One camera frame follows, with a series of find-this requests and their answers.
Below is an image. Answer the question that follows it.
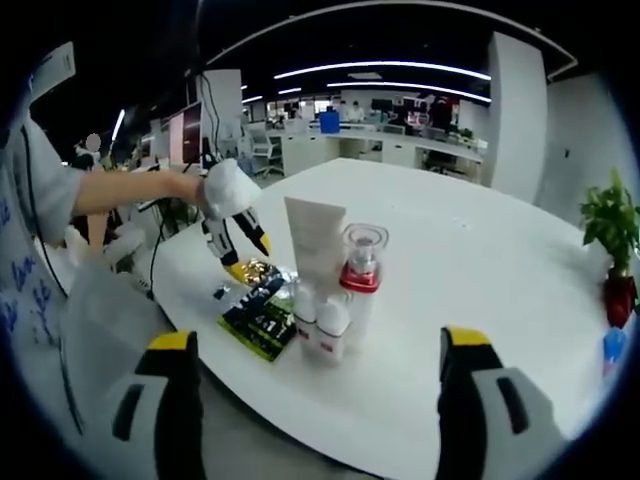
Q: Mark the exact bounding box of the green black skincare sachet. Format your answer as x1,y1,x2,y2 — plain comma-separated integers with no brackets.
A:
217,277,296,364

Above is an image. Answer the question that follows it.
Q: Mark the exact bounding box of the black gripper cord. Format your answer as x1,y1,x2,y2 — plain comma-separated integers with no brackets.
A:
148,219,169,301

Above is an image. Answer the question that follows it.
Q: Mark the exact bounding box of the blue tissue pack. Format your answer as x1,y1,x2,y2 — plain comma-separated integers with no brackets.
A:
602,327,629,376

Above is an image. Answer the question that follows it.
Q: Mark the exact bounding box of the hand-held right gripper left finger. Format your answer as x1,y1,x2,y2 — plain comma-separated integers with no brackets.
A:
82,329,207,480

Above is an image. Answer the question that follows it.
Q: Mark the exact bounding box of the gold foil skincare sachet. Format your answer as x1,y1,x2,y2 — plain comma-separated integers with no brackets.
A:
238,257,281,284

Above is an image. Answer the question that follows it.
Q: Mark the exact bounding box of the white skincare tube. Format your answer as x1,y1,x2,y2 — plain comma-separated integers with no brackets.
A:
283,196,349,301

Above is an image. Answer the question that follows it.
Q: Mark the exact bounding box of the skincare pump bottle red collar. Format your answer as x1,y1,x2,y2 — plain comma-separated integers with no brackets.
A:
338,223,390,346

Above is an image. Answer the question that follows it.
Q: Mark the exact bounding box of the long ceiling light strip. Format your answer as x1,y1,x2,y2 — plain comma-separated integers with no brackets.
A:
273,60,492,82
327,81,492,104

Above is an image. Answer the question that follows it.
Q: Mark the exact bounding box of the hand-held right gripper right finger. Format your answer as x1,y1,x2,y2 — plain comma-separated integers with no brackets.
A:
437,325,569,480

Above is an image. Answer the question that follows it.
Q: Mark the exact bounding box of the pink screen monitor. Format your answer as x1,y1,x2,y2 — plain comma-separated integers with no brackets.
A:
167,102,204,164

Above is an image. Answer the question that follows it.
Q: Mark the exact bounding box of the small white skincare bottle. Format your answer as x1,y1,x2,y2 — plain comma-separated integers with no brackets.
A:
294,287,319,351
314,298,351,367

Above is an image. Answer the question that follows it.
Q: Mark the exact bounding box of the green leafy plant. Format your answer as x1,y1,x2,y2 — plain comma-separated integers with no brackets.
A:
579,167,640,281

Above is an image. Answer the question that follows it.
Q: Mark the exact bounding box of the white mesh chair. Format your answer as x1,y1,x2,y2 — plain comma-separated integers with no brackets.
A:
59,264,176,401

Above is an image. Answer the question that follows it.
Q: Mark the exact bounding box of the thin black worn cable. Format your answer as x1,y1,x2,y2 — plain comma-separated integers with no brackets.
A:
19,124,70,297

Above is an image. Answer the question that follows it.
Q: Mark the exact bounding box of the white office chair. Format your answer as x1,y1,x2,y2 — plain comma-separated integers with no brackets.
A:
249,130,284,176

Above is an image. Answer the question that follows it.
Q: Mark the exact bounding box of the white ceiling air vent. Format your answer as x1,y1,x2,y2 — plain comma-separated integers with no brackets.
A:
29,42,76,96

